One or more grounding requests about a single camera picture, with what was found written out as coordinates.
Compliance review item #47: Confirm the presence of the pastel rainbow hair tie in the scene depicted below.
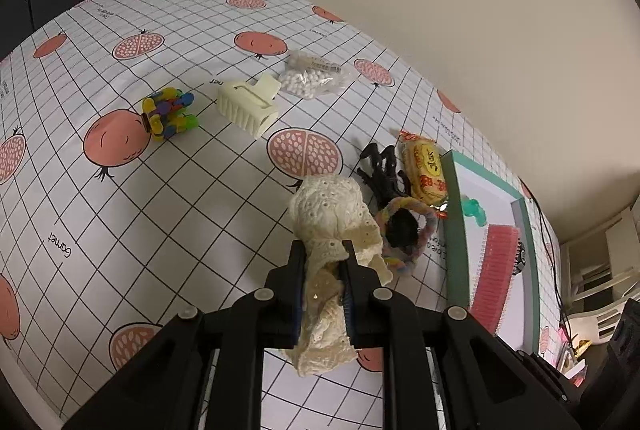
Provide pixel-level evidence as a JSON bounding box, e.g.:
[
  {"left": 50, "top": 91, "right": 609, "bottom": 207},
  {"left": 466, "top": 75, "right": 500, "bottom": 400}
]
[{"left": 374, "top": 195, "right": 441, "bottom": 277}]

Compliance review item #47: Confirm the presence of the black toy car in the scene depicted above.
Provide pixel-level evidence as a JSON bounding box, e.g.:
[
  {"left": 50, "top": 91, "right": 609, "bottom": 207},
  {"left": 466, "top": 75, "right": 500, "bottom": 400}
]
[{"left": 512, "top": 239, "right": 526, "bottom": 276}]

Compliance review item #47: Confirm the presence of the green plastic toy figure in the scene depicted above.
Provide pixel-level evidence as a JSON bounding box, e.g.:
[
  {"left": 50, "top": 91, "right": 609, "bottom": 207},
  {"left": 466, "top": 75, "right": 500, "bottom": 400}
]
[{"left": 461, "top": 195, "right": 487, "bottom": 227}]

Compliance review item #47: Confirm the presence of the black robot toy figure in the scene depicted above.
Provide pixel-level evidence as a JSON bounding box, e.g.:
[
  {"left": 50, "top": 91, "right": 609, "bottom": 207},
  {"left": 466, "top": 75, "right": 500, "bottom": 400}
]
[{"left": 357, "top": 142, "right": 411, "bottom": 210}]

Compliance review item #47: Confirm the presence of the cream lace scrunchie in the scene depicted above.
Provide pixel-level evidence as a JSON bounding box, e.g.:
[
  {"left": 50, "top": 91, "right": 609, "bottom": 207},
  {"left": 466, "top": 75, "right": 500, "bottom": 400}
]
[{"left": 285, "top": 175, "right": 393, "bottom": 377}]

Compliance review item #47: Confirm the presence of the yellow snack packet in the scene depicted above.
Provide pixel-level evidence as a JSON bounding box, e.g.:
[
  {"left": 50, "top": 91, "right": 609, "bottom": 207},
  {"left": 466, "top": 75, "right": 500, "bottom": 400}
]
[{"left": 398, "top": 130, "right": 448, "bottom": 206}]

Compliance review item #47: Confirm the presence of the colourful plastic block toy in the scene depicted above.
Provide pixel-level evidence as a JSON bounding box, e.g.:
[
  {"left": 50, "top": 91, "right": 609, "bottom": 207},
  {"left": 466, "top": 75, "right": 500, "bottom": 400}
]
[{"left": 142, "top": 87, "right": 198, "bottom": 141}]

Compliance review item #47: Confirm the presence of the cream hair claw clip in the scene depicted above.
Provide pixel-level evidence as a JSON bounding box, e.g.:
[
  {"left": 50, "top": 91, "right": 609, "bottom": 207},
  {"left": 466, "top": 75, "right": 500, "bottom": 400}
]
[{"left": 217, "top": 74, "right": 281, "bottom": 138}]

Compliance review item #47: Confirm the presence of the bag of cotton swabs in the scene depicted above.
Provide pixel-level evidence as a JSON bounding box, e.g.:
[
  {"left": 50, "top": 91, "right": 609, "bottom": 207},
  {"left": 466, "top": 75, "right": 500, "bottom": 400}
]
[{"left": 278, "top": 50, "right": 357, "bottom": 100}]

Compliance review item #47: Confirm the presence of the white wooden shelf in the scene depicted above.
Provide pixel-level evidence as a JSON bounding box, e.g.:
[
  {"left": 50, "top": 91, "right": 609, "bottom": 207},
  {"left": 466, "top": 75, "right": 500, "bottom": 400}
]
[{"left": 561, "top": 208, "right": 639, "bottom": 344}]

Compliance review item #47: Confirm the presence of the teal shallow cardboard box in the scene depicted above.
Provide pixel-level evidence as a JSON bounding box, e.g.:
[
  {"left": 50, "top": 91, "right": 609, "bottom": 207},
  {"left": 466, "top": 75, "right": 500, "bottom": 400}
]
[{"left": 442, "top": 151, "right": 540, "bottom": 353}]

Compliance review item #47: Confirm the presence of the pomegranate print grid tablecloth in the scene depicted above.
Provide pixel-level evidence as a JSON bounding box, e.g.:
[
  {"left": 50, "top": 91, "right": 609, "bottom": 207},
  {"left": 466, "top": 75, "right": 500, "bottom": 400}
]
[{"left": 1, "top": 0, "right": 518, "bottom": 427}]

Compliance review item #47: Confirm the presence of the black cable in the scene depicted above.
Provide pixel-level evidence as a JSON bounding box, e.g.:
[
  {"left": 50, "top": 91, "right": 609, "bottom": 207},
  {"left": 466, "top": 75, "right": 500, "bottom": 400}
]
[{"left": 527, "top": 189, "right": 576, "bottom": 341}]

